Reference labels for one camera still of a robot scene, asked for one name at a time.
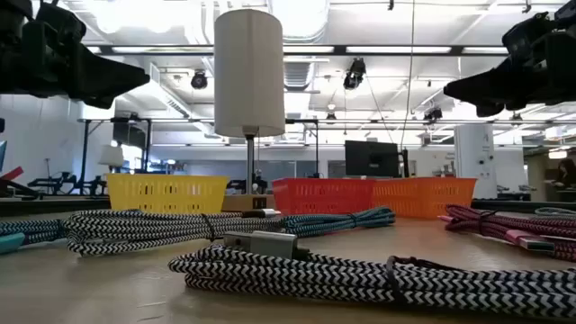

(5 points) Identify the small white lamp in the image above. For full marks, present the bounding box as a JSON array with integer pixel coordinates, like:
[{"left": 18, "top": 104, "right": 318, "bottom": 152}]
[{"left": 97, "top": 143, "right": 126, "bottom": 175}]

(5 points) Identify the red plastic basket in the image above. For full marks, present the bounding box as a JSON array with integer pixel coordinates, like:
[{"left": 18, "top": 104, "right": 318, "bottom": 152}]
[{"left": 272, "top": 177, "right": 377, "bottom": 216}]

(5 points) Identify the yellow plastic basket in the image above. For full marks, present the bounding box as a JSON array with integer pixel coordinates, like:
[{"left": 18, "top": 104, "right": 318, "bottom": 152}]
[{"left": 106, "top": 173, "right": 230, "bottom": 215}]

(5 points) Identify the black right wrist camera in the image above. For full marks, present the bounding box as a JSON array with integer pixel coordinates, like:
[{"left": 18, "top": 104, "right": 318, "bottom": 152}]
[{"left": 501, "top": 12, "right": 557, "bottom": 50}]

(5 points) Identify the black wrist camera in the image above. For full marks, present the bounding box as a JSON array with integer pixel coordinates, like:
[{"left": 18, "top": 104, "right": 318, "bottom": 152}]
[
  {"left": 34, "top": 1, "right": 87, "bottom": 46},
  {"left": 501, "top": 12, "right": 557, "bottom": 50}
]

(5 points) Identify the orange plastic basket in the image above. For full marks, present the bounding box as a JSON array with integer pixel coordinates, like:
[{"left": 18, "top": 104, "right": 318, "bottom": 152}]
[{"left": 371, "top": 176, "right": 478, "bottom": 221}]

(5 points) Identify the white cabinet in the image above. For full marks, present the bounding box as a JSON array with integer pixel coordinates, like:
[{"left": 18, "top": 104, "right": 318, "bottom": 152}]
[{"left": 453, "top": 123, "right": 499, "bottom": 200}]

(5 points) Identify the black computer monitor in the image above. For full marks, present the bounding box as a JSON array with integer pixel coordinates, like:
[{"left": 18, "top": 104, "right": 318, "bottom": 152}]
[{"left": 344, "top": 139, "right": 403, "bottom": 179}]

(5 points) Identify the person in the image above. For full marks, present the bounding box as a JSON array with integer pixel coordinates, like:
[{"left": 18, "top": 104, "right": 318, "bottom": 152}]
[{"left": 553, "top": 157, "right": 576, "bottom": 189}]

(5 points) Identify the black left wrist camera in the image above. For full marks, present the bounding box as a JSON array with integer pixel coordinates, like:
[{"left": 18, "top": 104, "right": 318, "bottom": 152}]
[{"left": 34, "top": 1, "right": 87, "bottom": 46}]

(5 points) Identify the black overhead camera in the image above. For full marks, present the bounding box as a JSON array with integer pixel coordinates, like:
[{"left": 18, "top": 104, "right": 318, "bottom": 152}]
[{"left": 342, "top": 57, "right": 368, "bottom": 91}]

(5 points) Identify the white shade wooden base lamp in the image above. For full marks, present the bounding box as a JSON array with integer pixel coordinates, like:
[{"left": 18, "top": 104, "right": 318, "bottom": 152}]
[{"left": 213, "top": 8, "right": 285, "bottom": 212}]

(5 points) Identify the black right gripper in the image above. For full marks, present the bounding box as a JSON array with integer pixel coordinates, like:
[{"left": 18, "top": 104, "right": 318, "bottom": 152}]
[{"left": 443, "top": 31, "right": 576, "bottom": 118}]

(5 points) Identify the teal braided USB cable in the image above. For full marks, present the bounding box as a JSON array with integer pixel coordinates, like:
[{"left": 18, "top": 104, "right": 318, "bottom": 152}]
[
  {"left": 282, "top": 205, "right": 396, "bottom": 239},
  {"left": 0, "top": 219, "right": 68, "bottom": 256}
]

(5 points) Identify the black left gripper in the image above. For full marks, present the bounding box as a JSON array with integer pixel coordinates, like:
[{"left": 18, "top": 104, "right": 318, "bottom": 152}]
[{"left": 17, "top": 17, "right": 151, "bottom": 111}]

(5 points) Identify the black metal rack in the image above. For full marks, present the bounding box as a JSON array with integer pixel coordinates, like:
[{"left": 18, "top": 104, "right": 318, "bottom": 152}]
[{"left": 76, "top": 115, "right": 325, "bottom": 197}]

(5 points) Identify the black ceiling spotlight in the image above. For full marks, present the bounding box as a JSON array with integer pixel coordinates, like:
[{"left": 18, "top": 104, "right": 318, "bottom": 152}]
[{"left": 190, "top": 69, "right": 209, "bottom": 90}]

